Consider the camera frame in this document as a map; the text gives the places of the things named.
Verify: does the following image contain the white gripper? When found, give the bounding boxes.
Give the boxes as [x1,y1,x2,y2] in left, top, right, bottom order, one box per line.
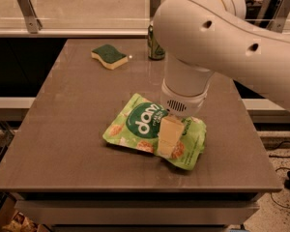
[158,54,214,158]

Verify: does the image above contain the green rice chip bag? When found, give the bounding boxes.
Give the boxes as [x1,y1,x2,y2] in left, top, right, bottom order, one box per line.
[102,94,206,170]

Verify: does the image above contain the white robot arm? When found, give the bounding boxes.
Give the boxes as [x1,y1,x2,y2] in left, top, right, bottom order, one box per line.
[153,0,290,117]

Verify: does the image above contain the green soda can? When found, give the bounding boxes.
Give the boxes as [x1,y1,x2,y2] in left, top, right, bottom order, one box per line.
[147,23,165,60]

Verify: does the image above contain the green yellow sponge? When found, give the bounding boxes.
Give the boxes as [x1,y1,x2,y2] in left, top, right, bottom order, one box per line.
[91,44,128,70]

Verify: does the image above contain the snack bags on floor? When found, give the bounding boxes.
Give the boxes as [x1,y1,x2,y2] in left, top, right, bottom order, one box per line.
[1,213,39,232]

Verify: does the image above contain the glass barrier panel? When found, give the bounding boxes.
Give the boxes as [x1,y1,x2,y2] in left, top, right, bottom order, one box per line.
[0,0,290,31]

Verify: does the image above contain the right metal rail bracket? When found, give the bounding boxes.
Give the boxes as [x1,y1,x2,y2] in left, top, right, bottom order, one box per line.
[267,0,290,33]

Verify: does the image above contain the left metal rail bracket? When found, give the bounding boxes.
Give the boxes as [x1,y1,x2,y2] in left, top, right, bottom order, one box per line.
[16,0,43,34]

